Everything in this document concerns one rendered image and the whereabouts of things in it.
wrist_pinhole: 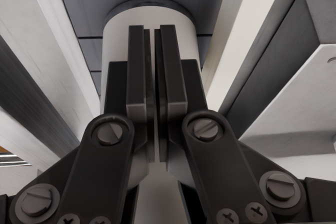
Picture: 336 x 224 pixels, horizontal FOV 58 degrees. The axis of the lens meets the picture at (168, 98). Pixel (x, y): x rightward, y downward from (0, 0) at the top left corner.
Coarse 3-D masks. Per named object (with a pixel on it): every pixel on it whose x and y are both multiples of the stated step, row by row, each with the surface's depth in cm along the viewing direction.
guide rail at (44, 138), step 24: (0, 48) 6; (0, 72) 6; (24, 72) 7; (0, 96) 6; (24, 96) 7; (0, 120) 6; (24, 120) 7; (48, 120) 9; (0, 144) 8; (24, 144) 8; (48, 144) 9; (72, 144) 11
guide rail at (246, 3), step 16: (224, 0) 13; (240, 0) 11; (256, 0) 10; (272, 0) 10; (224, 16) 13; (240, 16) 11; (256, 16) 11; (224, 32) 13; (240, 32) 12; (256, 32) 12; (208, 48) 16; (224, 48) 13; (240, 48) 13; (208, 64) 16; (224, 64) 14; (240, 64) 14; (208, 80) 16; (224, 80) 16; (208, 96) 17; (224, 96) 18
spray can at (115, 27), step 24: (144, 0) 15; (168, 0) 15; (120, 24) 14; (144, 24) 14; (192, 24) 16; (120, 48) 14; (192, 48) 15; (144, 192) 11; (168, 192) 11; (144, 216) 11; (168, 216) 11
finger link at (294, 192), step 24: (168, 24) 10; (168, 48) 9; (168, 72) 9; (192, 72) 10; (168, 96) 8; (192, 96) 9; (168, 120) 8; (168, 144) 8; (240, 144) 8; (168, 168) 9; (264, 168) 7; (264, 192) 7; (288, 192) 7; (288, 216) 7
